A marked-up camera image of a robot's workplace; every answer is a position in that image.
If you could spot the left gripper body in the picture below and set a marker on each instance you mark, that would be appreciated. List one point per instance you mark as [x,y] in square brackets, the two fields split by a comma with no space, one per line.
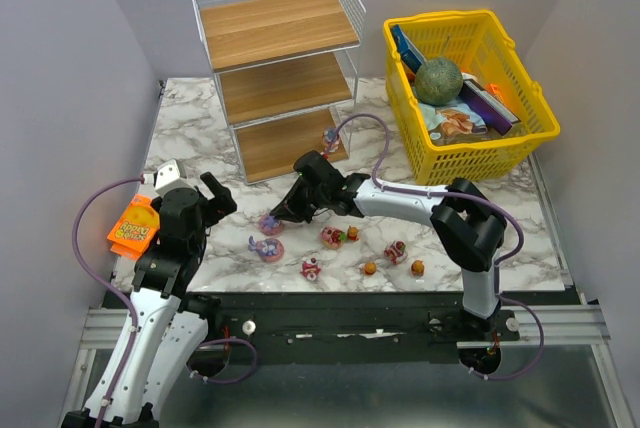
[214,200]

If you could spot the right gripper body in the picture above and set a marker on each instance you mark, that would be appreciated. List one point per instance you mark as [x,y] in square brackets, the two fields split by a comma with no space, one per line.
[304,196]

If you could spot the pink strawberry cake toy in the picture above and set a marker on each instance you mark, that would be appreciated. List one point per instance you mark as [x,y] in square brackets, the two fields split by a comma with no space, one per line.
[333,238]

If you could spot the purple bunny orange cup toy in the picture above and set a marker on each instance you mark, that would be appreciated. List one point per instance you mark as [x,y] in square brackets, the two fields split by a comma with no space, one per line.
[331,141]

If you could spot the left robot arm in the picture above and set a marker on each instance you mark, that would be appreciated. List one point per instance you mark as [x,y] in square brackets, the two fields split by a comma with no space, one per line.
[165,322]

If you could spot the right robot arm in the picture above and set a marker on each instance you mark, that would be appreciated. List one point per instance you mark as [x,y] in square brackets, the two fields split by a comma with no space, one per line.
[469,229]

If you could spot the small orange bear toy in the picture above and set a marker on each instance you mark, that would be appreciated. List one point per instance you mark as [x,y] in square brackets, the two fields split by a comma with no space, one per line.
[353,233]

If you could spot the orange sponge box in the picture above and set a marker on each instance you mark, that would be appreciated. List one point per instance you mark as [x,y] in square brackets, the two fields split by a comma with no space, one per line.
[131,236]

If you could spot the pink bear toy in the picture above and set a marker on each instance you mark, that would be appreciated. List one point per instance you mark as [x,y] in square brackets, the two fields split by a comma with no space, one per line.
[310,269]

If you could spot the orange burger toy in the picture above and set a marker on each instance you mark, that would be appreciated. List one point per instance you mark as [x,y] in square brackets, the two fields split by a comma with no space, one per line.
[369,268]

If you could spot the red white cake toy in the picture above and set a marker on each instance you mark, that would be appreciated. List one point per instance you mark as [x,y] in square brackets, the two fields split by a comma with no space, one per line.
[395,252]

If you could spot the orange duck toy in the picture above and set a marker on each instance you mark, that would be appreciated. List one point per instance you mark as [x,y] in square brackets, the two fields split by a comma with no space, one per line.
[417,268]

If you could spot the snack bag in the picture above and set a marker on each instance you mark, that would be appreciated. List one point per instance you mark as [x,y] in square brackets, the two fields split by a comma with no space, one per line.
[453,124]

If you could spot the green melon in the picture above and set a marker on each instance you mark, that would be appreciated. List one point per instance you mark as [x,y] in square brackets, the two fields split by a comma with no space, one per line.
[438,81]

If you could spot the blue book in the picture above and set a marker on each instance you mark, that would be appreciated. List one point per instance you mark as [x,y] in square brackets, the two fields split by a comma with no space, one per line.
[410,55]

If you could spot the purple box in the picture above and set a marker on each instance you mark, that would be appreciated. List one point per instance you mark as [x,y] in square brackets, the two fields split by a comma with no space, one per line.
[493,112]

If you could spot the small orange box in basket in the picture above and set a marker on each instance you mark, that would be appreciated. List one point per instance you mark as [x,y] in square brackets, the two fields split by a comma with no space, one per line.
[493,89]

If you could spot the yellow plastic basket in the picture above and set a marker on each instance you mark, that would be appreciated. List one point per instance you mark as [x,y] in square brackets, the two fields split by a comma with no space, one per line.
[478,43]

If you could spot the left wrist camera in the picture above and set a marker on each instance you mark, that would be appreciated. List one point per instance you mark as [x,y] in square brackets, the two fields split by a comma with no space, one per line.
[167,177]

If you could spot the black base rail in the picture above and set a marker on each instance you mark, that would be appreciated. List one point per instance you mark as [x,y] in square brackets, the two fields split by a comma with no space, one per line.
[259,329]

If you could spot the white wire wooden shelf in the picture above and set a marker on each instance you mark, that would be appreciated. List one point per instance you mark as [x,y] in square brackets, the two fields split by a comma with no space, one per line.
[282,69]

